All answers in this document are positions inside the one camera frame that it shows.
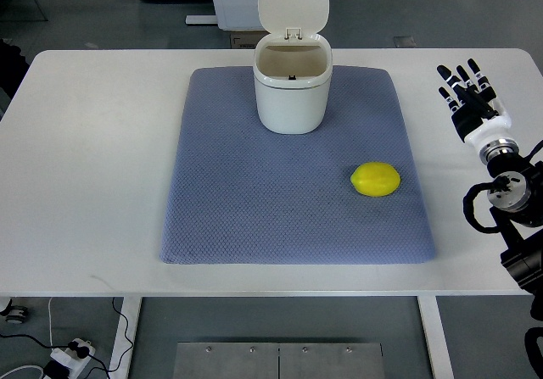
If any white power strip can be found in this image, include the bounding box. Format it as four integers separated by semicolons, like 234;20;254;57
43;338;95;379

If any blue quilted mat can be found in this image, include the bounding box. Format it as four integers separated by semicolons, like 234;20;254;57
160;66;434;265

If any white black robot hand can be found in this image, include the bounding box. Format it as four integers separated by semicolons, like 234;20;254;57
437;59;506;142

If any black object at left edge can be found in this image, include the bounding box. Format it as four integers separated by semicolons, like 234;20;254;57
1;39;30;99

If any grey metal floor plate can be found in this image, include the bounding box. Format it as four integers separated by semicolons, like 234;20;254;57
173;342;385;378

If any cardboard box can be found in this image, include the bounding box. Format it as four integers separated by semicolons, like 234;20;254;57
230;31;267;49

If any right white table leg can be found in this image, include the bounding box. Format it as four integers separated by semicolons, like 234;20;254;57
417;295;454;379

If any black power cable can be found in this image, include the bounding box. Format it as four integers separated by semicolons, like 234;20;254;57
0;297;135;379

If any caster wheel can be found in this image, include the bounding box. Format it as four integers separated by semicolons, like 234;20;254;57
0;297;28;324

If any white cable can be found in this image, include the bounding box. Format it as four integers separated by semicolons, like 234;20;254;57
0;297;56;379

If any yellow lemon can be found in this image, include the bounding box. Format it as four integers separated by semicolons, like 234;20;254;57
350;162;401;197

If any white trash bin with lid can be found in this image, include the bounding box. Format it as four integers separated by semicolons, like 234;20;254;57
253;0;333;134

